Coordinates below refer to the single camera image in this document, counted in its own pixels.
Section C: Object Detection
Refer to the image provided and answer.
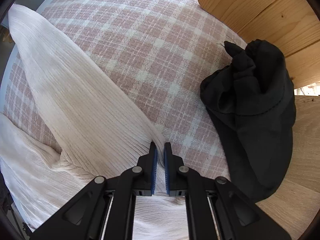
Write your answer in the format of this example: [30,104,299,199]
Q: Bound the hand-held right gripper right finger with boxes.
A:
[164,142,292,240]

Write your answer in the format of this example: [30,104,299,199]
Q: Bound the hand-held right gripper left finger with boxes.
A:
[30,141,158,240]

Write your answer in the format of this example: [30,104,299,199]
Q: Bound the black garment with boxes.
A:
[200,40,297,204]

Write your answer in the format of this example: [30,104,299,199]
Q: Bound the beige ribbed knit sweater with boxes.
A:
[0,4,190,240]

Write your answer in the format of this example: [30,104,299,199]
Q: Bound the pink checked tablecloth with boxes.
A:
[2,0,248,180]

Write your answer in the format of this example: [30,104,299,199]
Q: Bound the large light wooden board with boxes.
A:
[255,90,320,240]

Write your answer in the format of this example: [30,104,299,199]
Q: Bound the pine plank board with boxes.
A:
[197,0,320,89]

